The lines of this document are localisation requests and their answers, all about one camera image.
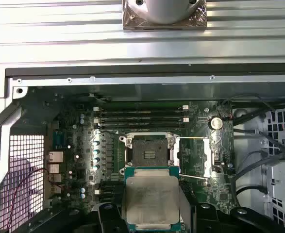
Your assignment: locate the black and silver PC case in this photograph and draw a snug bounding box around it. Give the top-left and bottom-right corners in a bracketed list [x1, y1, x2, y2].
[0, 57, 285, 233]

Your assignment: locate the black cable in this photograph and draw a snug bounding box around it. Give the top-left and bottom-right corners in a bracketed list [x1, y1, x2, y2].
[234, 184, 270, 195]

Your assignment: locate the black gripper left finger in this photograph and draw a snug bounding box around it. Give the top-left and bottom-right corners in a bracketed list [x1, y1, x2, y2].
[15, 184, 130, 233]

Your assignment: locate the grey cable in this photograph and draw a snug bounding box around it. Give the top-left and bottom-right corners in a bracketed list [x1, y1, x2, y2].
[233, 150, 285, 192]
[253, 130, 285, 155]

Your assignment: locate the silver metal drive cage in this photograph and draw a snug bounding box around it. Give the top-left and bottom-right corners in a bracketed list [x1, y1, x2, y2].
[263, 106, 285, 233]

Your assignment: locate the silver topped CPU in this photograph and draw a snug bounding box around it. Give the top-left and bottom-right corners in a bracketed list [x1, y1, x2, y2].
[122, 166, 182, 232]

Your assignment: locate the CPU socket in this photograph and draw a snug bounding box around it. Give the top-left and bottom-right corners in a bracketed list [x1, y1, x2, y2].
[119, 133, 181, 172]

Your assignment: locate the green motherboard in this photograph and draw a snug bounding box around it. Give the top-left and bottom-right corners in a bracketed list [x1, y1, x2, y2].
[44, 98, 235, 219]

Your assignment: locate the silver coin battery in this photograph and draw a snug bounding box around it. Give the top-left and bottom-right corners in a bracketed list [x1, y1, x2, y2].
[209, 116, 223, 131]

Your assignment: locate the teal rear port connector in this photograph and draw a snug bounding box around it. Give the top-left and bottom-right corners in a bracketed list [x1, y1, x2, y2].
[52, 130, 67, 149]

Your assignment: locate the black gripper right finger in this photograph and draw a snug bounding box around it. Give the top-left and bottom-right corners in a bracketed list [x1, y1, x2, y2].
[181, 182, 285, 233]

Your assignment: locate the wire locking lever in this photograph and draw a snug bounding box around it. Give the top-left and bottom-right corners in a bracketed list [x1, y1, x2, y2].
[179, 173, 209, 181]

